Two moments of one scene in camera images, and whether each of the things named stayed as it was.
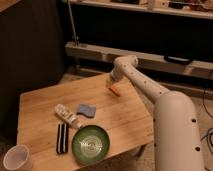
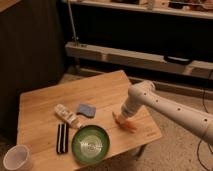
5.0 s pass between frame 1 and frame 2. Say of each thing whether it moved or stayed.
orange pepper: moved
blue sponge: stayed
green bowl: stayed
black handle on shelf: stayed
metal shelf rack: stayed
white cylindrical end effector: moved
